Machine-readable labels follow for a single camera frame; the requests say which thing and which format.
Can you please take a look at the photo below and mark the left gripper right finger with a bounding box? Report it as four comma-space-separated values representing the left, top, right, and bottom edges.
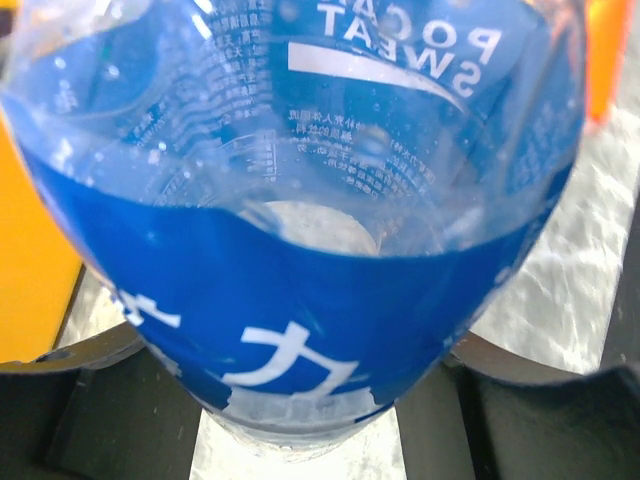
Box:
397, 279, 639, 479

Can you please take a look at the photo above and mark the yellow plastic bin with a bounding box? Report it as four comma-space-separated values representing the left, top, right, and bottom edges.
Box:
1, 125, 82, 363

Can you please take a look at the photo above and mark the orange razor box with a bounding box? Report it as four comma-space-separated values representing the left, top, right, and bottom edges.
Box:
585, 0, 636, 128

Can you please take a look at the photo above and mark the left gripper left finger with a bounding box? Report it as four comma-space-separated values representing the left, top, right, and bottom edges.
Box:
1, 323, 201, 479

